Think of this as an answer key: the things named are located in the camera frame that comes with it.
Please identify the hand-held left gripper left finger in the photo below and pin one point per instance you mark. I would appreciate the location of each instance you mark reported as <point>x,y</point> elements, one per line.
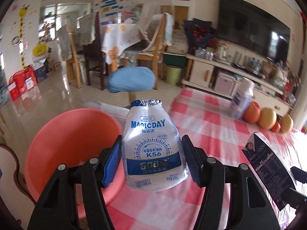
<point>111,163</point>

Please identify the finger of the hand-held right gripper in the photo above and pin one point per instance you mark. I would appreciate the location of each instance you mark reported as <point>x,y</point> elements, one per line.
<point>299,175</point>
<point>296,197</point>

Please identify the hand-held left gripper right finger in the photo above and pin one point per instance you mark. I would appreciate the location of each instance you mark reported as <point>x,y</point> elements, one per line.
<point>193,163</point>

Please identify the white and blue milk carton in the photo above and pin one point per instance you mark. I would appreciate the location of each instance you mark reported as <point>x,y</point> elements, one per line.
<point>268,167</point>

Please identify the white blue yogurt bottle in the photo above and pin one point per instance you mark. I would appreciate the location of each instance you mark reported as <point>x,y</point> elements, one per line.
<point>153,148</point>

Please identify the pink plastic basin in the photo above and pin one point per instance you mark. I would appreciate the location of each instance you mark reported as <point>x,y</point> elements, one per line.
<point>67,143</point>

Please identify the pink checked tablecloth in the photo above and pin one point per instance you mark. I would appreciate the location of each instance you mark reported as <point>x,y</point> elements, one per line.
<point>215,134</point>

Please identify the yellow pear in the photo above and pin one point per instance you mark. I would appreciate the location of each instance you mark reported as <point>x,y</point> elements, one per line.
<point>267,119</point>
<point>287,124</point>

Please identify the white plastic bag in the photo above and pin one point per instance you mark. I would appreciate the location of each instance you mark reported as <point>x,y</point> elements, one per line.
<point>108,109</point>

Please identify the red apple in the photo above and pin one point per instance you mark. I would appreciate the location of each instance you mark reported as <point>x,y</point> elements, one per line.
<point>252,113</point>

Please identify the white plastic bottle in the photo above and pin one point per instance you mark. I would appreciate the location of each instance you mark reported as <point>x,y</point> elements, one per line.
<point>242,98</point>

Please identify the pink storage box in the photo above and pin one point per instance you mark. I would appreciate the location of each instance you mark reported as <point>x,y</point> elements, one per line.
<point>224,82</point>

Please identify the blue cushioned stool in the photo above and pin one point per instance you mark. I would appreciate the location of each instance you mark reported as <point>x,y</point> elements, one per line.
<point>132,79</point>

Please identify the white television cabinet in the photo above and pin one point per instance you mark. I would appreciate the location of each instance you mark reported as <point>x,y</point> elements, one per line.
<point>199,74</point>

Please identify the green waste bin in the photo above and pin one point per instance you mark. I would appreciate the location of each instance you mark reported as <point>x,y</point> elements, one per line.
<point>174,75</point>

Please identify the light wooden chair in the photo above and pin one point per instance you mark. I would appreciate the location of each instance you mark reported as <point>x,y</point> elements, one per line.
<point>74,71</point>

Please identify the dark wooden chair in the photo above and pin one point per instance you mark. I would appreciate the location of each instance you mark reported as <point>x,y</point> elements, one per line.
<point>93,57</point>

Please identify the glass kettle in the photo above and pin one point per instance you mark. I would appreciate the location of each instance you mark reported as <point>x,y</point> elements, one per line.
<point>221,52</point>

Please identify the red gift box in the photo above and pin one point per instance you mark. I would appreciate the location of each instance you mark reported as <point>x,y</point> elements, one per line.
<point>15,87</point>
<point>28,80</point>

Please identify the orange print table cover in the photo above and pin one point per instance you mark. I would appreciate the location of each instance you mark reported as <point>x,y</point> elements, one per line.
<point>120,38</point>

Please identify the dark blue flower bouquet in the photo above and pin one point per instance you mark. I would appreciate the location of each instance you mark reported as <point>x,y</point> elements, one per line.
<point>199,33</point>

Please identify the yellow bag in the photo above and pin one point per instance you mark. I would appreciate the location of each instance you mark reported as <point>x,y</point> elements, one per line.
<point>39,50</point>

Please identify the wooden chair with lace cover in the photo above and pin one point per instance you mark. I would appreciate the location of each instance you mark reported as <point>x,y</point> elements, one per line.
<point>165,28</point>

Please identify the black television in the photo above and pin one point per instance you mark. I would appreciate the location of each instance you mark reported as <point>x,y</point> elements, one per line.
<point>251,26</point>

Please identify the white lace food cover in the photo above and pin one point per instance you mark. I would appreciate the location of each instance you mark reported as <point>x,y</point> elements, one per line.
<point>153,12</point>

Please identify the giraffe height chart sticker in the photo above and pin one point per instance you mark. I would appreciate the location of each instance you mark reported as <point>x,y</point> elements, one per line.
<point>23,28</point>

